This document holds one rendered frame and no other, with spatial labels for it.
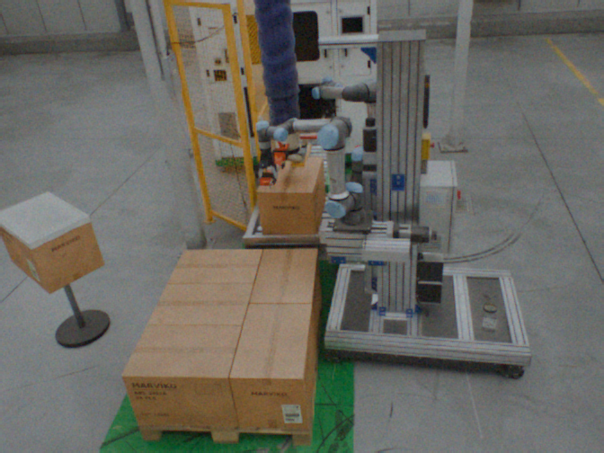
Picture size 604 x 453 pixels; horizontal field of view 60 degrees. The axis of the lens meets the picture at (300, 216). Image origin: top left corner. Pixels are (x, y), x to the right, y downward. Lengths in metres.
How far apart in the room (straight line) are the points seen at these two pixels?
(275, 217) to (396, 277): 0.97
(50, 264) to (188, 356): 1.15
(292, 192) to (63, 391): 2.03
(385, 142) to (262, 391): 1.52
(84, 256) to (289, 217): 1.41
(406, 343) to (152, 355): 1.55
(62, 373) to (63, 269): 0.79
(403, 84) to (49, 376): 3.03
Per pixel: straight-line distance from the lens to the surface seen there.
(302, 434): 3.18
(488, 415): 3.45
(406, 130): 2.97
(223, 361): 2.99
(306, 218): 3.71
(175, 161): 4.48
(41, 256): 3.65
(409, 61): 2.86
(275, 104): 3.50
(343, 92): 3.36
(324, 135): 2.69
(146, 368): 3.09
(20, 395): 4.12
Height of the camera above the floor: 2.65
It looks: 31 degrees down
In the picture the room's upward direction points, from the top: 5 degrees counter-clockwise
